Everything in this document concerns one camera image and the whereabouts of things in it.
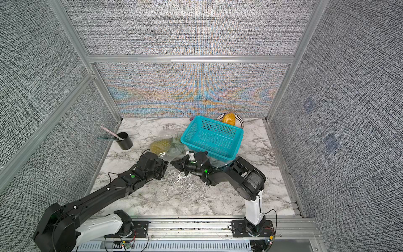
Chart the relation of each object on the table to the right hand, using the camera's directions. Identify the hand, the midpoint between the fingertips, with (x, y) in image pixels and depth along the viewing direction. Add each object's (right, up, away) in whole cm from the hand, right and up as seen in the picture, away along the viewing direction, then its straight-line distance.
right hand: (169, 159), depth 80 cm
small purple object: (+9, +24, +40) cm, 48 cm away
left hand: (+2, -1, +2) cm, 3 cm away
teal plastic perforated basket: (+28, +8, +26) cm, 40 cm away
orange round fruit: (+36, +24, +30) cm, 52 cm away
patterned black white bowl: (+44, +21, +35) cm, 60 cm away
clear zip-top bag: (0, +1, +19) cm, 19 cm away
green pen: (-38, +10, +13) cm, 41 cm away
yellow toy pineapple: (-6, +5, +14) cm, 17 cm away
